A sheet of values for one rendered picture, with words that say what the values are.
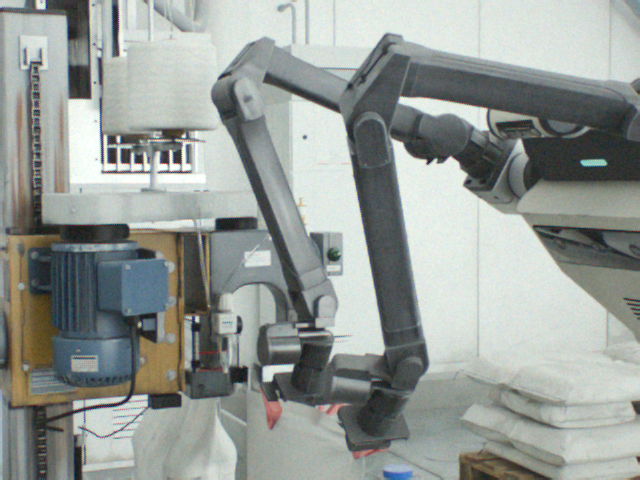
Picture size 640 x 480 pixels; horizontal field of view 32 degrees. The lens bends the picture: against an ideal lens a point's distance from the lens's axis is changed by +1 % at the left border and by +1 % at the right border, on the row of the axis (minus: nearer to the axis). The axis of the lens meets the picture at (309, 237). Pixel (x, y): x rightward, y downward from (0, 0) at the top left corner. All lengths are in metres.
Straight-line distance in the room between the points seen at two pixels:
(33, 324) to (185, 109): 0.50
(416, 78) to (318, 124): 4.63
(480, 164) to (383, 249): 0.57
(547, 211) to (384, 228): 0.46
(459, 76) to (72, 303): 0.85
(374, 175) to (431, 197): 5.56
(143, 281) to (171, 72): 0.37
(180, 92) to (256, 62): 0.19
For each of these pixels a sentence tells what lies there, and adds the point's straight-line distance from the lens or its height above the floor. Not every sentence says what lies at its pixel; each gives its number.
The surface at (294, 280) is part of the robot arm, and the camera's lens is 1.86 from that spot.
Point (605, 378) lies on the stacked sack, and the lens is 4.85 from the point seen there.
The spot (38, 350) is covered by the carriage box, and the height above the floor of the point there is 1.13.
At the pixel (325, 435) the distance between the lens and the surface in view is 1.86.
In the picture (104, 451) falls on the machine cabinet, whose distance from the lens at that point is 5.05.
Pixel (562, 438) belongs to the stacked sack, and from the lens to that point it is 4.77.
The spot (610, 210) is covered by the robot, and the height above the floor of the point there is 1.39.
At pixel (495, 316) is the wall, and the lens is 7.28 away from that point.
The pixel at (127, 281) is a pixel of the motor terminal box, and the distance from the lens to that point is 1.87.
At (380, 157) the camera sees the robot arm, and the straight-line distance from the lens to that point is 1.39.
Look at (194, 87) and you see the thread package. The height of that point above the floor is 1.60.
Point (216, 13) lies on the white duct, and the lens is 5.44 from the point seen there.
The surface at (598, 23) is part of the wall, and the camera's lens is 7.73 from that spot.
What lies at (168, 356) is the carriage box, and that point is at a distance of 2.19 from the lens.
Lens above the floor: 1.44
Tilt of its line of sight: 3 degrees down
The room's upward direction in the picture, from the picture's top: straight up
